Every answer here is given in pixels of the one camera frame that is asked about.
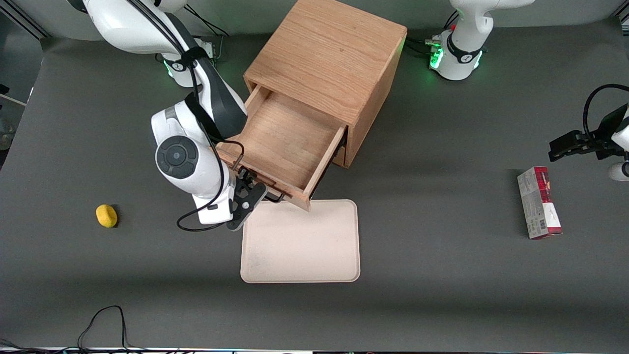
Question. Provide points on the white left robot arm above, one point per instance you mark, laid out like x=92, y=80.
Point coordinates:
x=457, y=64

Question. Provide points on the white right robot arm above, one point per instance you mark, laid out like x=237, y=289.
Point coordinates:
x=196, y=162

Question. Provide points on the wooden drawer cabinet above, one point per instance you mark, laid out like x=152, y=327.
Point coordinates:
x=329, y=54

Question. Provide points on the yellow lemon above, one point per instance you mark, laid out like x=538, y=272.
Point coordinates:
x=106, y=216

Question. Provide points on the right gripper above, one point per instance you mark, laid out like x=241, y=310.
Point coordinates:
x=245, y=175

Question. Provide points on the cream rectangular tray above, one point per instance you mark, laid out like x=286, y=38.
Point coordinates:
x=300, y=246

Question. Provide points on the red plaid carton box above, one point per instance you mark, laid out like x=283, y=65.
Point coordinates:
x=538, y=201

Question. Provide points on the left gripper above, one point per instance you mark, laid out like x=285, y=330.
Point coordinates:
x=605, y=133

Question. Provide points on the aluminium frame profile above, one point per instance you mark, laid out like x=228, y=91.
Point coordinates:
x=19, y=19

